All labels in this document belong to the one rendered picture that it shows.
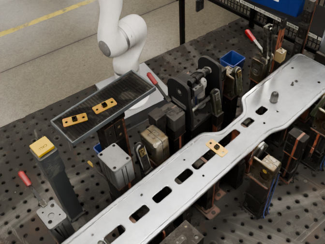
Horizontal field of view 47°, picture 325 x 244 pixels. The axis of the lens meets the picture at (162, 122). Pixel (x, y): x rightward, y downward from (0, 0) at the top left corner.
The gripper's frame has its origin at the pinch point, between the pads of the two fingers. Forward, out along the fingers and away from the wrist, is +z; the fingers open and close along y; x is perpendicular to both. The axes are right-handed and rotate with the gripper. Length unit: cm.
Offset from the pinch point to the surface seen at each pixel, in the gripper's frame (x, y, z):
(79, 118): -45, -9, 28
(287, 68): 42, 18, 45
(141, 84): -18.5, -6.6, 28.7
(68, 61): 27, -175, 145
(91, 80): 26, -141, 145
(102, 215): -58, 17, 44
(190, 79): -5.6, 6.1, 26.2
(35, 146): -62, -10, 29
